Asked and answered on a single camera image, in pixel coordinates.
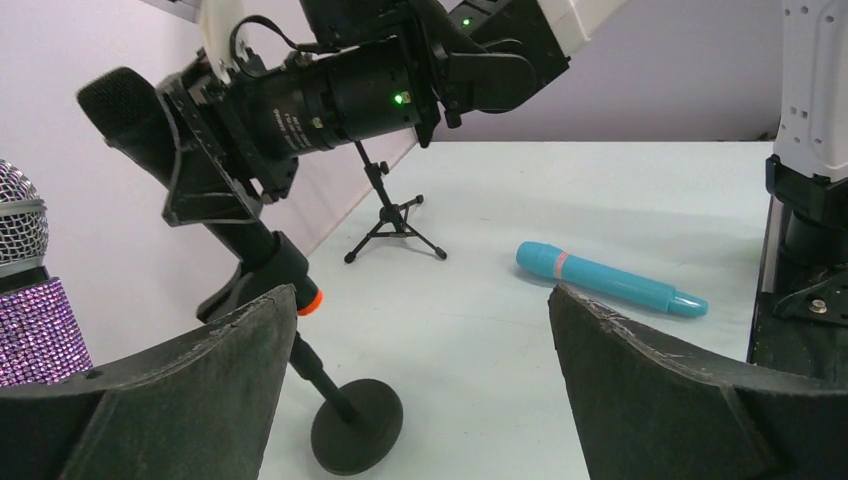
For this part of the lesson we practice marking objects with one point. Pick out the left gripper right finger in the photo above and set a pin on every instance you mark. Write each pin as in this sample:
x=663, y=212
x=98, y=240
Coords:
x=648, y=405

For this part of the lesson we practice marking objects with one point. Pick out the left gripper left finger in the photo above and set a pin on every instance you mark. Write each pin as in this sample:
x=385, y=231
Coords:
x=198, y=406

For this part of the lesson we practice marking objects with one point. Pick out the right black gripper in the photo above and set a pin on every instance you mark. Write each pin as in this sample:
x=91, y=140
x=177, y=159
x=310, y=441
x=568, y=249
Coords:
x=221, y=174

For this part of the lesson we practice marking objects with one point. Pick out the black orange-ring microphone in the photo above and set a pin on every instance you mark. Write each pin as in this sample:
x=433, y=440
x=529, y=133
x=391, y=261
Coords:
x=163, y=132

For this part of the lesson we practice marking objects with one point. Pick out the purple glitter microphone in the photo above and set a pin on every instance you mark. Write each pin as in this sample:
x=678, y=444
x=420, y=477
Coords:
x=41, y=341

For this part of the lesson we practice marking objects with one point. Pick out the teal blue microphone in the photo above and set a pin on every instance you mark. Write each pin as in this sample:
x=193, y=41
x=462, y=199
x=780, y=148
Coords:
x=552, y=262

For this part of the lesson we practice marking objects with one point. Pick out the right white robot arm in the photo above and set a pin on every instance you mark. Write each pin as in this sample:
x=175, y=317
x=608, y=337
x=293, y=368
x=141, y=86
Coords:
x=377, y=67

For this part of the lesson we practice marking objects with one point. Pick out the black tripod shock-mount stand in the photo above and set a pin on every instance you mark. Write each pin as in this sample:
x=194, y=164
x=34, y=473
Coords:
x=392, y=217

